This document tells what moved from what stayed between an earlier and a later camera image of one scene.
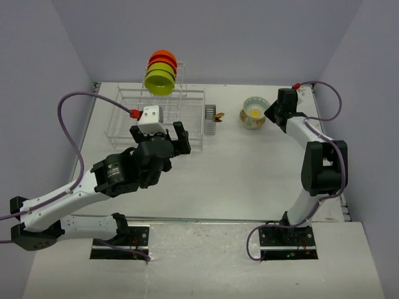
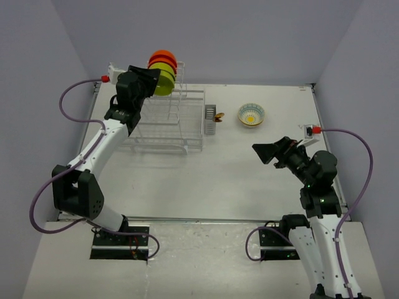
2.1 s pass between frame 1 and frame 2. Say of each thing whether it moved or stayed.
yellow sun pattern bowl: moved
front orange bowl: stayed
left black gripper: moved
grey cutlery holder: stayed
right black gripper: moved
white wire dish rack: stayed
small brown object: stayed
